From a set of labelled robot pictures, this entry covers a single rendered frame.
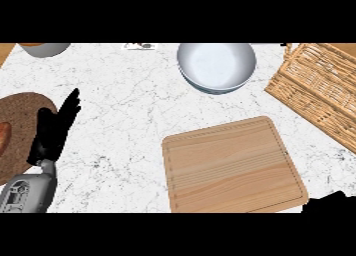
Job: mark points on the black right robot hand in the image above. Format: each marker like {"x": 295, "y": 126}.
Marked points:
{"x": 335, "y": 203}

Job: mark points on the wicker basket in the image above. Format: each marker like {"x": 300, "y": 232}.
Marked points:
{"x": 322, "y": 91}

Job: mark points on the round brown placemat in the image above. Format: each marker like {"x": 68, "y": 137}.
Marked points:
{"x": 15, "y": 133}

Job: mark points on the white bowl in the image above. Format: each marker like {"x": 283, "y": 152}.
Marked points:
{"x": 217, "y": 66}

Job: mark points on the small white flat object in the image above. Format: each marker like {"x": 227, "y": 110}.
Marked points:
{"x": 139, "y": 46}

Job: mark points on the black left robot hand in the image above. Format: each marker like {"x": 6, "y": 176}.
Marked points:
{"x": 49, "y": 133}

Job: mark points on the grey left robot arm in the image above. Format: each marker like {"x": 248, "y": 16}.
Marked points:
{"x": 30, "y": 191}

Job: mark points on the wooden cutting board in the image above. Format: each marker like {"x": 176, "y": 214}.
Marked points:
{"x": 232, "y": 166}

